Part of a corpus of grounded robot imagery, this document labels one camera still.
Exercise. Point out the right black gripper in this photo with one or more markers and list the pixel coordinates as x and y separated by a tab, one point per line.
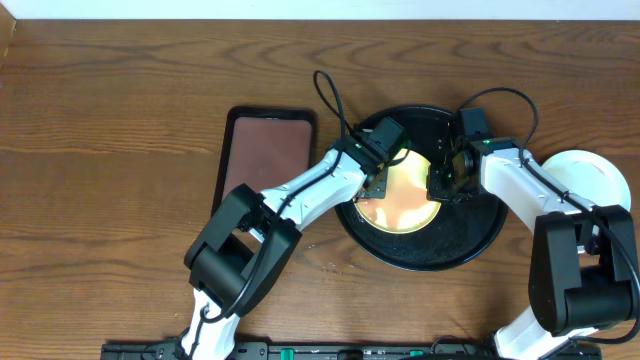
435	189

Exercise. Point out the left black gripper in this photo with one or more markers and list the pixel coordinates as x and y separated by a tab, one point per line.
373	185

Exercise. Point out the yellow plate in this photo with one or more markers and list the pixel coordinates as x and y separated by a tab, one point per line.
405	208

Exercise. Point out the light blue plate front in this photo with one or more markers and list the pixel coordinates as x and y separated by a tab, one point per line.
590	176

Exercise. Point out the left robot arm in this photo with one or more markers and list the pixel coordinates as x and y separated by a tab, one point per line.
242	250

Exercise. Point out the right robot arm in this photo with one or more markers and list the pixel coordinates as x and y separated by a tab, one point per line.
584	273

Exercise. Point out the round black serving tray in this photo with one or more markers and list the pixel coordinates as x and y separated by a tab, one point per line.
457	233

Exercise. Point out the black rectangular water tray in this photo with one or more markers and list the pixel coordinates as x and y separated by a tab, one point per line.
264	147

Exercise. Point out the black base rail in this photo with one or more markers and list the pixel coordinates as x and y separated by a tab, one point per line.
255	348

